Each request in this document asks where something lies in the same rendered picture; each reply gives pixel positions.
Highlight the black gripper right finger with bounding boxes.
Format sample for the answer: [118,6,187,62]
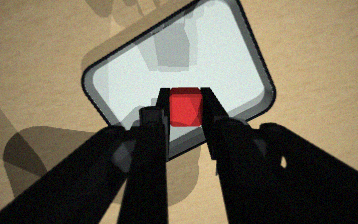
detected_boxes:
[200,87,358,224]

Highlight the red cube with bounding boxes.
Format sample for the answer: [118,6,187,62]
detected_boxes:
[170,87,203,127]

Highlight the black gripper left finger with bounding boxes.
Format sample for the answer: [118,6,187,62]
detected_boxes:
[0,88,170,224]

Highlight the white tray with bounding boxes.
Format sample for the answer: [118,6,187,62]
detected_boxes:
[81,0,277,163]

